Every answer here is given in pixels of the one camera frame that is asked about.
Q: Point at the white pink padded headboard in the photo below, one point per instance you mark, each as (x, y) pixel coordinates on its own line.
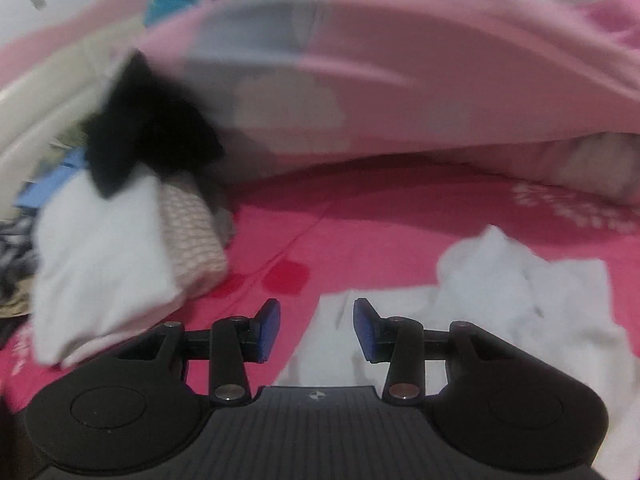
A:
(55, 70)

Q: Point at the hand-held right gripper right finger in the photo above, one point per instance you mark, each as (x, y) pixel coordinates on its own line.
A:
(365, 332)

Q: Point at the white folded garment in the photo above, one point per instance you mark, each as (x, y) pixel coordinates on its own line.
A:
(100, 270)

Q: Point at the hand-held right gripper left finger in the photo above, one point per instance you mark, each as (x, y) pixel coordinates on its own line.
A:
(270, 332)

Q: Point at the black white patterned cloth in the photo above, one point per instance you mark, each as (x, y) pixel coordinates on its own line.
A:
(15, 265)

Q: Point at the blue cloth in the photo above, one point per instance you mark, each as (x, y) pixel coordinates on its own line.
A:
(170, 5)

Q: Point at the white grey-print t-shirt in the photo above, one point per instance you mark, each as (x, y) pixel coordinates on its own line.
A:
(500, 300)

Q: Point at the pink floral quilt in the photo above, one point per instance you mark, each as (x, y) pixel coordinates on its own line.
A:
(425, 60)

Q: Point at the pink checked folded cloth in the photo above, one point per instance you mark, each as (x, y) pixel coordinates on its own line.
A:
(192, 245)

